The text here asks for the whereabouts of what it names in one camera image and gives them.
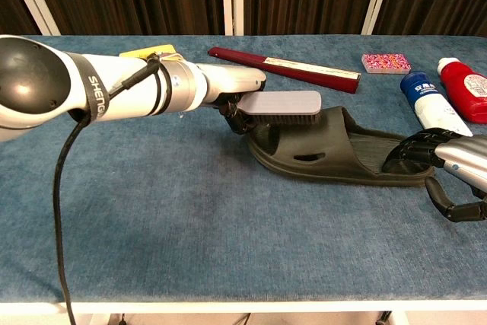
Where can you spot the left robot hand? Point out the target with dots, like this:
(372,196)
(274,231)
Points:
(236,77)

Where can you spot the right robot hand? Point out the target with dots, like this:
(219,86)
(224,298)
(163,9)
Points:
(462,153)

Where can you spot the grey scrub brush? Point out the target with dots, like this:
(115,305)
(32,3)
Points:
(281,102)

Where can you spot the dark green rubber slipper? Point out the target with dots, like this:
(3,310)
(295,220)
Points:
(335,150)

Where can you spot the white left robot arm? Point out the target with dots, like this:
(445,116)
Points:
(34,81)

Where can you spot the dark red folded fan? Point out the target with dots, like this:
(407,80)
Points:
(243,58)

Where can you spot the white bottle blue cap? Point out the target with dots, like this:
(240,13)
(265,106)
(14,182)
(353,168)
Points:
(430,106)

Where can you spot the red bottle white cap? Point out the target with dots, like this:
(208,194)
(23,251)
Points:
(462,93)

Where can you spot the yellow sponge block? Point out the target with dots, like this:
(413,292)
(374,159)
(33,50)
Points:
(133,53)

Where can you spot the pink patterned card box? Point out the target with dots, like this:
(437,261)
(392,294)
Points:
(386,63)

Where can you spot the blue table cloth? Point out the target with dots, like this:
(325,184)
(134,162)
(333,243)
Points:
(190,207)

